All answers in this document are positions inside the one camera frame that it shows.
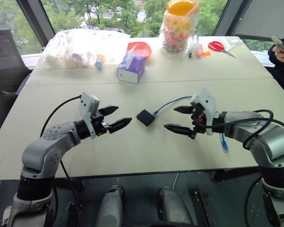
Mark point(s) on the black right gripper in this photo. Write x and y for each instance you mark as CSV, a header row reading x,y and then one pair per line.
x,y
198,120

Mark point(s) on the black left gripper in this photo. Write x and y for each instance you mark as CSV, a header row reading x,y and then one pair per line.
x,y
98,123

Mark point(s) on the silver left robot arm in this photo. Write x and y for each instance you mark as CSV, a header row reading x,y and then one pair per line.
x,y
38,153

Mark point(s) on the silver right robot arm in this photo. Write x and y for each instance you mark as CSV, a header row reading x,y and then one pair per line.
x,y
269,142

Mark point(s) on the small black box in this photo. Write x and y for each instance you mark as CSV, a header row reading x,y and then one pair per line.
x,y
145,117

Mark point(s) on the purple tissue box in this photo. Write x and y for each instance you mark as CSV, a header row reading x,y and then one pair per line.
x,y
131,68

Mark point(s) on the small blue bottle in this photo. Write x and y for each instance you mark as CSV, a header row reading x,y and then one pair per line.
x,y
99,63

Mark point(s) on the blue pen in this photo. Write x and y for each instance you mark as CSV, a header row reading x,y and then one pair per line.
x,y
190,50

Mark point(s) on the small orange toy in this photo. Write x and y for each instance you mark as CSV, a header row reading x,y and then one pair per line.
x,y
206,54

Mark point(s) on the pink tube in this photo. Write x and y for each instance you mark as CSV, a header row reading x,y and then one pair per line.
x,y
199,48

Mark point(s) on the red plastic bowl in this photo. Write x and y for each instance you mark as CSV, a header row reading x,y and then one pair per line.
x,y
142,48

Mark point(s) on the clear plastic bag of items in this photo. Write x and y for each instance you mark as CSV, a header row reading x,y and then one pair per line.
x,y
71,49

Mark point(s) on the bagged jar of colourful candy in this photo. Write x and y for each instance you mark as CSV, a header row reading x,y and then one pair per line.
x,y
175,30

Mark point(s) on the grey rounded shape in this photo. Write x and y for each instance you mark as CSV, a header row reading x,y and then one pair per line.
x,y
112,208
172,208

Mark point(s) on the clear plastic wrapper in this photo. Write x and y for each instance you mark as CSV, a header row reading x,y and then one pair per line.
x,y
234,43

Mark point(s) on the person holding phone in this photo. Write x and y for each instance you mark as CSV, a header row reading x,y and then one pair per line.
x,y
282,73

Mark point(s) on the mobile phone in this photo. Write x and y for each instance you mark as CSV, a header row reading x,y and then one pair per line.
x,y
278,42

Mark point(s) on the dark monitor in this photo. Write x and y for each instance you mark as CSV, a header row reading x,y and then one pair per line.
x,y
3,49

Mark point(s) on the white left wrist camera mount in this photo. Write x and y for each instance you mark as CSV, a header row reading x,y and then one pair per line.
x,y
88,101

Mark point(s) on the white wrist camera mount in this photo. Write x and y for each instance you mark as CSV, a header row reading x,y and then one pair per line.
x,y
88,101
207,99

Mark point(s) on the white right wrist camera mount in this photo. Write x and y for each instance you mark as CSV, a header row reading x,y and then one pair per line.
x,y
207,99

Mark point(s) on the black metal bracket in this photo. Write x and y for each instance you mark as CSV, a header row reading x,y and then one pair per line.
x,y
202,208

